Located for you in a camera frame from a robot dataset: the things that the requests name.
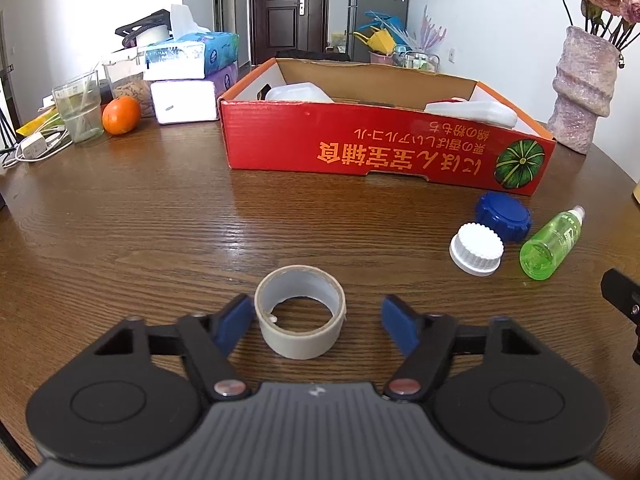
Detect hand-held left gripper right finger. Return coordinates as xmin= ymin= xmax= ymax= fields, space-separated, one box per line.
xmin=380 ymin=294 xmax=548 ymax=403

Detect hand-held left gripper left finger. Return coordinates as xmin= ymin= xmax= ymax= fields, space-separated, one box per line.
xmin=92 ymin=294 xmax=255 ymax=403

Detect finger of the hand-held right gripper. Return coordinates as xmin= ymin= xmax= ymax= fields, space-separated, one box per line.
xmin=600 ymin=268 xmax=640 ymax=366

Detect grey tape roll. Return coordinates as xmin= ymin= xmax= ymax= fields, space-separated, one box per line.
xmin=254 ymin=264 xmax=347 ymax=361

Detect red cardboard box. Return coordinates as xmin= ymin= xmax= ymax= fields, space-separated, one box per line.
xmin=217 ymin=57 xmax=557 ymax=197

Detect green plastic bottle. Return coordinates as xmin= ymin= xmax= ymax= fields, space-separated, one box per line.
xmin=519 ymin=205 xmax=586 ymax=281

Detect white ridged cap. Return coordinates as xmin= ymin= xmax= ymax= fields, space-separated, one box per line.
xmin=449 ymin=222 xmax=505 ymax=277

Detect blue ridged cap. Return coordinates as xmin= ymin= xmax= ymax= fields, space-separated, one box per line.
xmin=474 ymin=192 xmax=532 ymax=243

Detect pink textured vase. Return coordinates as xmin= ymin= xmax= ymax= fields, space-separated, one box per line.
xmin=546 ymin=25 xmax=621 ymax=155

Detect purple tissue pack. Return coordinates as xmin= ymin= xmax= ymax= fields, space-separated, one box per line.
xmin=150 ymin=60 xmax=238 ymax=125

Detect orange fruit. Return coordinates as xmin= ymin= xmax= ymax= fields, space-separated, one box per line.
xmin=102 ymin=96 xmax=142 ymax=136

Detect clear drinking glass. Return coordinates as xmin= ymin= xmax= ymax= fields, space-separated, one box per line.
xmin=52 ymin=71 xmax=105 ymax=143

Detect clear plastic snack container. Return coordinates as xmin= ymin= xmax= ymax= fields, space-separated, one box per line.
xmin=102 ymin=50 xmax=153 ymax=118

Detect metal storage rack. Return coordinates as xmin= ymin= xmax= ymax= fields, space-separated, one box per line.
xmin=392 ymin=45 xmax=441 ymax=72

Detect white charger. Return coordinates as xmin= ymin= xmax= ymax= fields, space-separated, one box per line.
xmin=20 ymin=134 xmax=47 ymax=161

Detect blue tissue pack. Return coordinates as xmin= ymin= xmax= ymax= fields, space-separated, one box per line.
xmin=137 ymin=4 xmax=240 ymax=82

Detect white straw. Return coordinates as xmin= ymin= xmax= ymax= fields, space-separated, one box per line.
xmin=77 ymin=74 xmax=96 ymax=126

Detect yellow packet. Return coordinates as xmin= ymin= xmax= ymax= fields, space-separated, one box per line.
xmin=17 ymin=107 xmax=63 ymax=137

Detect black folding chair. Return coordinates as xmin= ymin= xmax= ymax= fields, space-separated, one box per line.
xmin=275 ymin=50 xmax=351 ymax=62

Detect yellow and blue hangers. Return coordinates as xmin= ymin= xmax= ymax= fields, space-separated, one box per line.
xmin=352 ymin=10 xmax=406 ymax=53

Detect white round roll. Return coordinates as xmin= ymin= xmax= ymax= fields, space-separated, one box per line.
xmin=135 ymin=26 xmax=171 ymax=48

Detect dark brown door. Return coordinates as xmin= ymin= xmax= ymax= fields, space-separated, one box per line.
xmin=250 ymin=0 xmax=331 ymax=66

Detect black folding stand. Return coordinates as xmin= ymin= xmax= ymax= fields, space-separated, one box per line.
xmin=115 ymin=9 xmax=173 ymax=43

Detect grey refrigerator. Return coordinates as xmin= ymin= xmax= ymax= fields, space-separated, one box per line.
xmin=345 ymin=0 xmax=413 ymax=63

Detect white cables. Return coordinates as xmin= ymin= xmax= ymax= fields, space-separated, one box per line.
xmin=0 ymin=127 xmax=76 ymax=168

